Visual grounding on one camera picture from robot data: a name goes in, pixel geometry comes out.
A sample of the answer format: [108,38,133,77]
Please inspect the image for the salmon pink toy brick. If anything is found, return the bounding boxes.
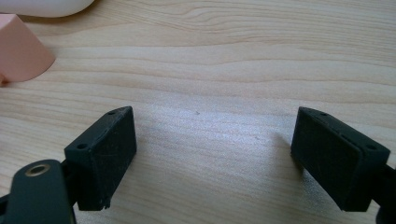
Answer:
[0,13,57,85]

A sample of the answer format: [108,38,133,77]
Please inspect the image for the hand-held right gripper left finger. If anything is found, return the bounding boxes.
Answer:
[64,105,138,212]

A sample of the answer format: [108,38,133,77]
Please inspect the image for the white plastic bin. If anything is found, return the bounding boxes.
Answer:
[0,0,96,19]

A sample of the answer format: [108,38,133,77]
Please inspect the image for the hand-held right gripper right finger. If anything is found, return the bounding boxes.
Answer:
[290,105,391,213]

